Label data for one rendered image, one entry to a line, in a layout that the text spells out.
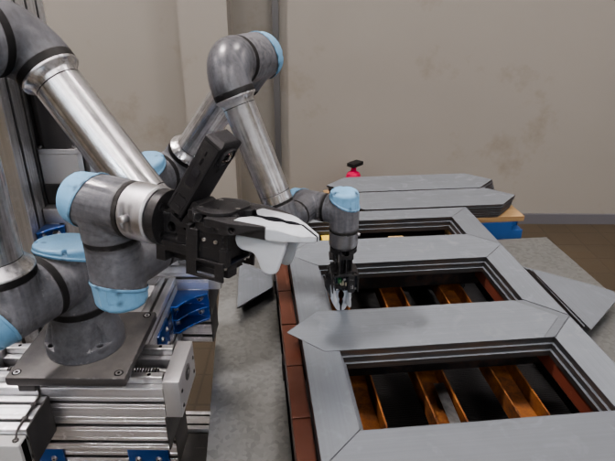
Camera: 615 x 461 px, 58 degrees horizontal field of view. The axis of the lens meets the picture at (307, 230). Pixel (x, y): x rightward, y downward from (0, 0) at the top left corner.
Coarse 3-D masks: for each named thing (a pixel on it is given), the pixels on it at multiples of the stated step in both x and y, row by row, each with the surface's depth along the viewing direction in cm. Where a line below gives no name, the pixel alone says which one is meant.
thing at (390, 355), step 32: (320, 224) 208; (384, 224) 210; (416, 224) 211; (448, 224) 213; (512, 288) 164; (352, 352) 137; (384, 352) 138; (416, 352) 139; (448, 352) 140; (480, 352) 141; (512, 352) 141; (544, 352) 142; (576, 384) 131
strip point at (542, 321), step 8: (520, 304) 156; (528, 312) 152; (536, 312) 152; (544, 312) 152; (536, 320) 149; (544, 320) 149; (552, 320) 149; (536, 328) 145; (544, 328) 145; (544, 336) 142
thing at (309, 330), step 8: (304, 320) 149; (312, 320) 148; (304, 328) 145; (312, 328) 145; (320, 328) 145; (304, 336) 142; (312, 336) 142; (320, 336) 142; (312, 344) 139; (320, 344) 139
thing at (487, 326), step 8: (464, 304) 156; (472, 304) 156; (480, 304) 156; (464, 312) 152; (472, 312) 152; (480, 312) 152; (488, 312) 152; (472, 320) 149; (480, 320) 149; (488, 320) 149; (496, 320) 149; (480, 328) 145; (488, 328) 145; (496, 328) 145; (504, 328) 145; (480, 336) 142; (488, 336) 142; (496, 336) 142; (504, 336) 142
